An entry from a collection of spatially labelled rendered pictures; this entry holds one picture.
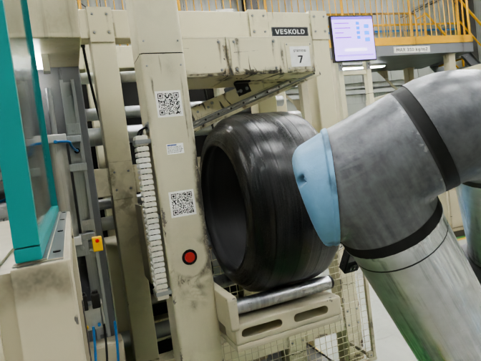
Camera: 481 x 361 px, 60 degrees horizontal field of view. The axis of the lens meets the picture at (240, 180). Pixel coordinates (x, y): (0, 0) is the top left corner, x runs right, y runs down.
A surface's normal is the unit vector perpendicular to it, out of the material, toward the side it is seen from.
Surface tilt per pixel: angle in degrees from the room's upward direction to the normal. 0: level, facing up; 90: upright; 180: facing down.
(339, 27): 90
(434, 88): 47
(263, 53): 90
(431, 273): 104
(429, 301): 111
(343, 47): 90
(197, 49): 90
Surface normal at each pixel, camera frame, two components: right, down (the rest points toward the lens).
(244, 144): -0.48, -0.43
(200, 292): 0.38, 0.00
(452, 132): -0.11, 0.11
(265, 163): 0.03, -0.38
